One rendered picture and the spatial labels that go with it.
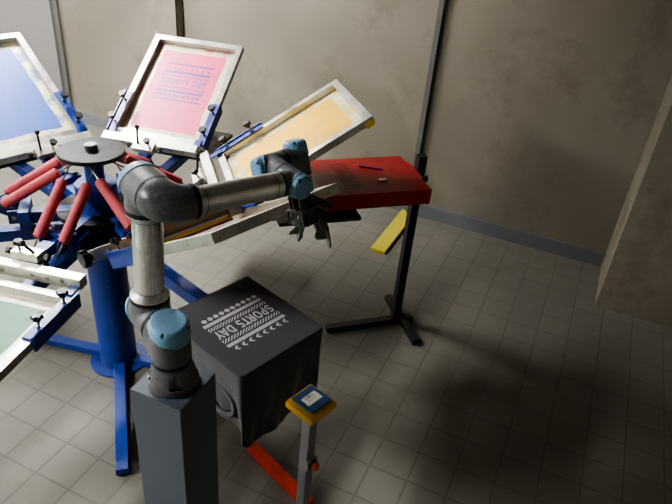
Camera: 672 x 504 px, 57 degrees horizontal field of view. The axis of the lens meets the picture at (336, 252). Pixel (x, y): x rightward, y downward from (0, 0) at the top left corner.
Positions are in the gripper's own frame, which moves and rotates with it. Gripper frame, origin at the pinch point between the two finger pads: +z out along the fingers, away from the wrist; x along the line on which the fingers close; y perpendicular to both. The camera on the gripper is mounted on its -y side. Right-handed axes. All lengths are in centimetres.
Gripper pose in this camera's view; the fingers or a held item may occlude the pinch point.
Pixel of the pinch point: (315, 244)
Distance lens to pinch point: 205.4
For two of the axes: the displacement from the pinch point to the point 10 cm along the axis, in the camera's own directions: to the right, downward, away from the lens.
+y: -6.7, 3.4, -6.6
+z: 1.3, 9.3, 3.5
